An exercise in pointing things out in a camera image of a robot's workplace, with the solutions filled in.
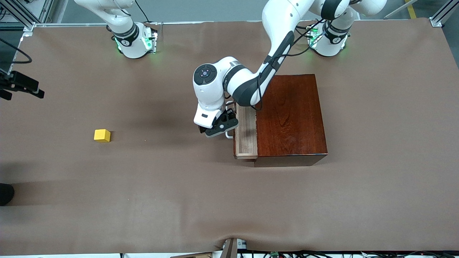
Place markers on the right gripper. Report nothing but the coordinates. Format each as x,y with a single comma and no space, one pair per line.
14,81

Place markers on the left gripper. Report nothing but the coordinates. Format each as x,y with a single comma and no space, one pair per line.
230,115

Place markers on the light wooden drawer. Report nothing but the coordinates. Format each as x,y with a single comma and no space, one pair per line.
247,139

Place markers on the yellow cube block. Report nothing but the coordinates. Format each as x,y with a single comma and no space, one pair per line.
102,135

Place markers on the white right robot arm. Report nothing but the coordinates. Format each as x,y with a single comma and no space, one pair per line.
136,50

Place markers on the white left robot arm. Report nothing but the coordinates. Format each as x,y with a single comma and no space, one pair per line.
211,93

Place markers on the brown table cover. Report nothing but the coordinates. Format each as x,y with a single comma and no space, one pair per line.
179,197

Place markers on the dark brown wooden cabinet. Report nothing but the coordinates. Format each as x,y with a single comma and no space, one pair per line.
290,114

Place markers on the black round object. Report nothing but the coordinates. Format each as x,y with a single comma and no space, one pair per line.
5,194

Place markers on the yellow floor tape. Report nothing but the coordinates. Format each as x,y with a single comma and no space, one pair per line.
411,9

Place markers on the aluminium frame profile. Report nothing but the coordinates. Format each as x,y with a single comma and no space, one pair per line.
21,16
443,14

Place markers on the grey metal bracket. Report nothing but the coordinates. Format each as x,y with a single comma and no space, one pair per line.
229,248

